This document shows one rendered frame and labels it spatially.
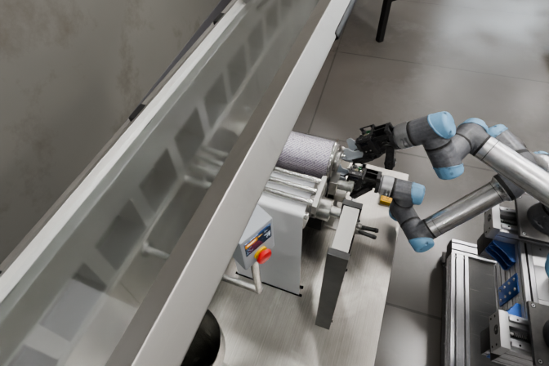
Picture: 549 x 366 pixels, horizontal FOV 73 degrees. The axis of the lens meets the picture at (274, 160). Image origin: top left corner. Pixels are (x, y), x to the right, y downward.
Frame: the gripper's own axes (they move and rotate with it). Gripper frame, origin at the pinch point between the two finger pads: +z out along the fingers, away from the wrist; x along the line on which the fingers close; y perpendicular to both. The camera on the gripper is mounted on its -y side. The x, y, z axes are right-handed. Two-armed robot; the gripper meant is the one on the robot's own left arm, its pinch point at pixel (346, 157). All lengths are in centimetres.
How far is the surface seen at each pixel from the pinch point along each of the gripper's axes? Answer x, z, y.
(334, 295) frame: 44.7, -3.1, -8.9
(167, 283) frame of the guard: 77, -46, 58
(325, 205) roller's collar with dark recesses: 27.5, -6.3, 8.1
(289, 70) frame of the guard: 55, -47, 58
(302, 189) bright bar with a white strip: 30.4, -7.3, 18.4
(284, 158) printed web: 7.7, 14.4, 12.9
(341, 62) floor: -225, 116, -68
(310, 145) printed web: 3.3, 5.9, 11.2
